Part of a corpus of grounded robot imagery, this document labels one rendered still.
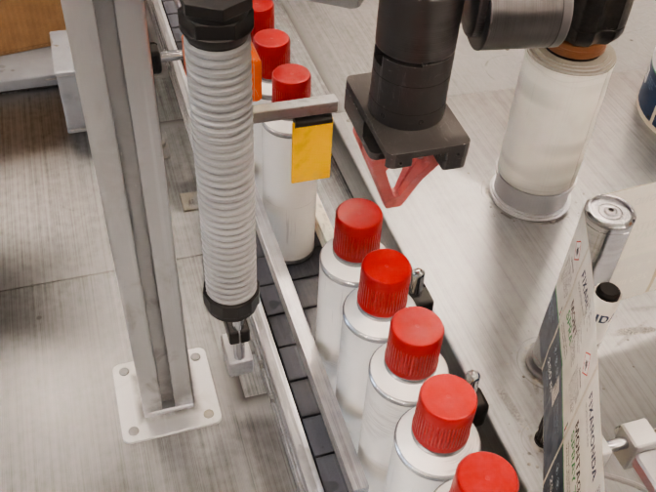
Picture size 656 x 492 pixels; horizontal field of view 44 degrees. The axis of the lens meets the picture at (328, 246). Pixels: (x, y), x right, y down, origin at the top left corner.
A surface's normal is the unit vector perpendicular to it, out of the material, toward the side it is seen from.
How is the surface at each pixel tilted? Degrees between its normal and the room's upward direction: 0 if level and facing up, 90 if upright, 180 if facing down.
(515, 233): 0
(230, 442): 0
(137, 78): 90
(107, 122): 90
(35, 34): 90
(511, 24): 84
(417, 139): 1
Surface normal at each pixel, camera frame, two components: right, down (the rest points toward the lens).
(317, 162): 0.29, 0.68
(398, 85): -0.43, 0.63
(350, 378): -0.63, 0.53
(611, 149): 0.04, -0.71
